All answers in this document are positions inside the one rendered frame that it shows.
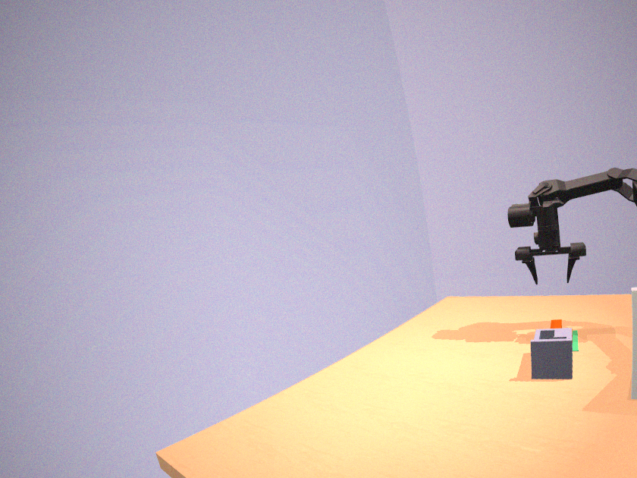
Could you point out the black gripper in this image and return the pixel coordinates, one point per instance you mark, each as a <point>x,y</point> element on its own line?
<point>549,240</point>

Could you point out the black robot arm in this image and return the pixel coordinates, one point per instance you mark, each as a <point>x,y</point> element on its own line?
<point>555,193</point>

